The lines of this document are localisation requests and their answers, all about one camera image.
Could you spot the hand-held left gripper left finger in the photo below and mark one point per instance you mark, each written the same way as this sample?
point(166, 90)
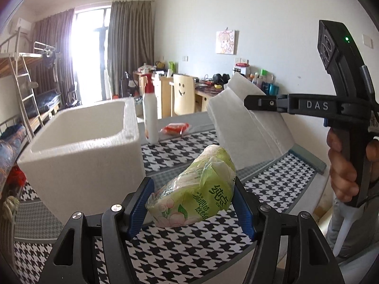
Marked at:
point(139, 210)

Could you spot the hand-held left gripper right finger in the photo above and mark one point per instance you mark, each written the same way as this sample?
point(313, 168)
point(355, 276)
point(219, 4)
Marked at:
point(242, 210)

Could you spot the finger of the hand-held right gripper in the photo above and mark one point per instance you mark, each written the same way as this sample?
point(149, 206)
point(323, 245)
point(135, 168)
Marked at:
point(266, 103)

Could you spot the white paper towel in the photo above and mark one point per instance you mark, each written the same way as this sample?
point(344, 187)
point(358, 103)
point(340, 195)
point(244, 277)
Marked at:
point(251, 136)

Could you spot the green tissue packet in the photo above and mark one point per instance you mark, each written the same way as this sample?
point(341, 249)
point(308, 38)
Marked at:
point(192, 189)

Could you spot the white foam box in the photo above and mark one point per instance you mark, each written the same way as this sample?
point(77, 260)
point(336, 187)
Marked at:
point(88, 159)

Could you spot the person's right hand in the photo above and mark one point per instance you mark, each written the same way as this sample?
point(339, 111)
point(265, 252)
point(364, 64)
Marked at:
point(340, 165)

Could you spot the cluster of toiletry bottles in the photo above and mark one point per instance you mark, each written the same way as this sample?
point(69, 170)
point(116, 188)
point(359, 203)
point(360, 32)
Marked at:
point(265, 84)

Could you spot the black headphones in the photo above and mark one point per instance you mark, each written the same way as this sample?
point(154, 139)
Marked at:
point(220, 79)

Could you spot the houndstooth blanket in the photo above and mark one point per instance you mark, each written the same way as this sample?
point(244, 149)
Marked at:
point(183, 251)

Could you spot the wooden smiley face chair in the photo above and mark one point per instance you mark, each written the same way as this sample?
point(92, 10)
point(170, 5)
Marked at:
point(183, 94)

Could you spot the red snack packet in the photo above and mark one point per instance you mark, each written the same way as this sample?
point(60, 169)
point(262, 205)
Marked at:
point(176, 128)

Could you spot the white pump bottle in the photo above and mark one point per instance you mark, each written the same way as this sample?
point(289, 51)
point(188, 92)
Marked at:
point(150, 115)

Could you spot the wooden desk with drawers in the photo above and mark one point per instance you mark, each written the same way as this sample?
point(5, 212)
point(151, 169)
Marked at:
point(165, 91)

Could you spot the green paper bag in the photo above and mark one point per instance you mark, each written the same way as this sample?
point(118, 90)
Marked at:
point(171, 65)

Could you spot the person's grey clothing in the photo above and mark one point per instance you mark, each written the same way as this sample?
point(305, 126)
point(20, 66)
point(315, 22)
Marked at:
point(349, 227)

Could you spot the red plastic bag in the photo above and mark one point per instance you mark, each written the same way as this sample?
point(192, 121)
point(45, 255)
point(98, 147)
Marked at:
point(16, 180)

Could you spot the white bundled cloth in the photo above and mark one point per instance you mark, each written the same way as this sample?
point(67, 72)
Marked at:
point(10, 207)

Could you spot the black folding chair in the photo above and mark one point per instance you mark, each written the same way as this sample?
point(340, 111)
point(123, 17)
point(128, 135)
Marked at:
point(72, 94)

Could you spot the dark blue bedding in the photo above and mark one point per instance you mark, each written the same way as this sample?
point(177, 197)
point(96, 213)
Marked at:
point(47, 100)

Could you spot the blue patterned quilt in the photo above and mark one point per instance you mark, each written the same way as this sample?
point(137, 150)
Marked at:
point(10, 145)

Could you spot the brown curtain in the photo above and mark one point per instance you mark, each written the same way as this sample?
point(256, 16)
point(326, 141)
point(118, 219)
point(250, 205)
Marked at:
point(131, 44)
point(53, 41)

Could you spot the glass balcony door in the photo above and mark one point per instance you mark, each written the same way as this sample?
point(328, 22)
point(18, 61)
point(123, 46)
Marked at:
point(91, 56)

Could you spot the metal bed ladder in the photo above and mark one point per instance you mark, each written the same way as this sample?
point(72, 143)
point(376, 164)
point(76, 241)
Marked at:
point(26, 94)

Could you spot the dark hanging clothes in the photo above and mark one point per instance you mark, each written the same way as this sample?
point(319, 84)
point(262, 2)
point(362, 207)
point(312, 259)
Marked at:
point(49, 59)

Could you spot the small metal bunk bed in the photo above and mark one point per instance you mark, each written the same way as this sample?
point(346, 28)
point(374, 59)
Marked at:
point(44, 47)

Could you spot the large metal bunk bed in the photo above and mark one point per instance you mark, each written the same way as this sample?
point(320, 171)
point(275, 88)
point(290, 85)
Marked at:
point(11, 62)

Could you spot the white air conditioner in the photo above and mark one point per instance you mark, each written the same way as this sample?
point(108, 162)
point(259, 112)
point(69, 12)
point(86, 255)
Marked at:
point(20, 25)

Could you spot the white wall socket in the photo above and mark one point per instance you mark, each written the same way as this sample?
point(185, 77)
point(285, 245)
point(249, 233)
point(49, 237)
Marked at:
point(242, 61)

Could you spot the cartoon wall poster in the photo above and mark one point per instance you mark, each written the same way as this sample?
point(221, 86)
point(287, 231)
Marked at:
point(226, 42)

